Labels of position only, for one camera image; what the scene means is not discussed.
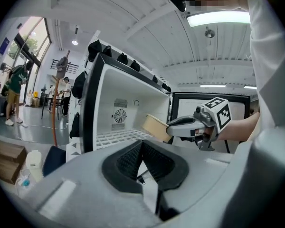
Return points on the ceiling strip light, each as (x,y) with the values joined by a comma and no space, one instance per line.
(212,85)
(249,87)

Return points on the white plastic jug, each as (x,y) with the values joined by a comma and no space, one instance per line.
(34,165)

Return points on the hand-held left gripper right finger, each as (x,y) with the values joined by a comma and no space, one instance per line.
(194,174)

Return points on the round ceiling fixture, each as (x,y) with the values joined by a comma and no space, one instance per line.
(209,33)

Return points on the round pendant lamp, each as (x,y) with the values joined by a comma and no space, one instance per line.
(74,41)

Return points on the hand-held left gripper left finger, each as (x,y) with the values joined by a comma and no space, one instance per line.
(85,186)

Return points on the blue wall poster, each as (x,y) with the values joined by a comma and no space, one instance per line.
(4,45)

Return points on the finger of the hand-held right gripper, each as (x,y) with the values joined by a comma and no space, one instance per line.
(183,120)
(183,130)

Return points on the power strip with blue plug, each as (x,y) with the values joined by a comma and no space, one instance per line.
(25,182)

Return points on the orange pole stand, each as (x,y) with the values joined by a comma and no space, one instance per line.
(53,117)

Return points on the rectangular ceiling lamp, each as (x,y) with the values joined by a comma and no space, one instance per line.
(218,18)

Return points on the black-legged table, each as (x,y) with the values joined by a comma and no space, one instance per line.
(48,98)

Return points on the dark blue stool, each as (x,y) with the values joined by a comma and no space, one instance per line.
(53,159)

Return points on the person's right forearm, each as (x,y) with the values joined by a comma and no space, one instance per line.
(240,127)

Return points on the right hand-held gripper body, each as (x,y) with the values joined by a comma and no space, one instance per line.
(219,114)

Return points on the tan paper bowl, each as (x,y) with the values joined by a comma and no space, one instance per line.
(155,127)

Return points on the grey hat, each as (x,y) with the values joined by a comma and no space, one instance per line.
(61,66)

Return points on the person's white shirt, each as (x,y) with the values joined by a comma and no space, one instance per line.
(270,56)

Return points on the white pegboard shelf rack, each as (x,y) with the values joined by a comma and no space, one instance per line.
(94,35)

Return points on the black metal railing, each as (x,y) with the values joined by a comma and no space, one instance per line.
(72,66)

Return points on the wooden crate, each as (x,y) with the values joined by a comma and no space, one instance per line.
(4,160)

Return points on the black mini fridge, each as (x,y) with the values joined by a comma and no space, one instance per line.
(133,89)

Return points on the table with triangle-pattern cloth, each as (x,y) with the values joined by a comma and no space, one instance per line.
(73,148)

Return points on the person's right hand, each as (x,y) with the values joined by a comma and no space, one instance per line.
(202,133)

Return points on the black head-worn camera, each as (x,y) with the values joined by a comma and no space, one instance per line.
(178,0)

